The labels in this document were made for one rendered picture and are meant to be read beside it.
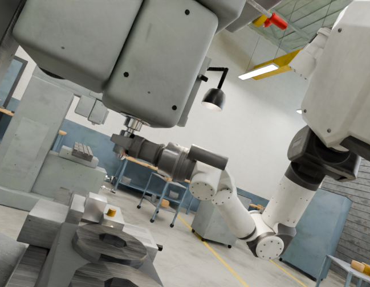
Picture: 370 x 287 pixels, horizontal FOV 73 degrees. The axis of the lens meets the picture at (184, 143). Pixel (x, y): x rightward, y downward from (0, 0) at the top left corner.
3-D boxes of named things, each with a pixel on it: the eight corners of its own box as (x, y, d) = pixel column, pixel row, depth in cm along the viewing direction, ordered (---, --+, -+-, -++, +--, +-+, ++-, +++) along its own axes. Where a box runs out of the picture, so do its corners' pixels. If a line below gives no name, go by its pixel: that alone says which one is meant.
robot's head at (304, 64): (318, 87, 62) (297, 74, 69) (352, 52, 58) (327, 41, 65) (303, 74, 59) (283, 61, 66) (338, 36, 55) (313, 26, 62)
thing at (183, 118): (179, 127, 73) (206, 62, 75) (185, 127, 69) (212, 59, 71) (167, 121, 72) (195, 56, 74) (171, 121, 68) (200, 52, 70)
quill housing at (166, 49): (157, 131, 80) (194, 41, 82) (178, 132, 60) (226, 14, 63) (98, 105, 73) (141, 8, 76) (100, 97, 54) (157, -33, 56)
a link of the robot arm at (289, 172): (319, 187, 72) (344, 144, 69) (331, 199, 64) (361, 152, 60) (281, 170, 73) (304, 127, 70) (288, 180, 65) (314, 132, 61)
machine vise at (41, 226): (140, 248, 85) (153, 217, 86) (149, 272, 71) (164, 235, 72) (30, 220, 73) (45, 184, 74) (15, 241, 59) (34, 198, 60)
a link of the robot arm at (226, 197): (195, 155, 69) (219, 189, 74) (187, 176, 62) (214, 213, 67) (216, 148, 66) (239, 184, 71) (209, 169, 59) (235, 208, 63)
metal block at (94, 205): (98, 216, 76) (106, 197, 76) (98, 222, 70) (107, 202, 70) (81, 210, 74) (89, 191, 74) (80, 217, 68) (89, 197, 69)
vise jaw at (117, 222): (115, 218, 82) (120, 207, 82) (119, 238, 68) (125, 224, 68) (97, 213, 80) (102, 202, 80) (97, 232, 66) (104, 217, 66)
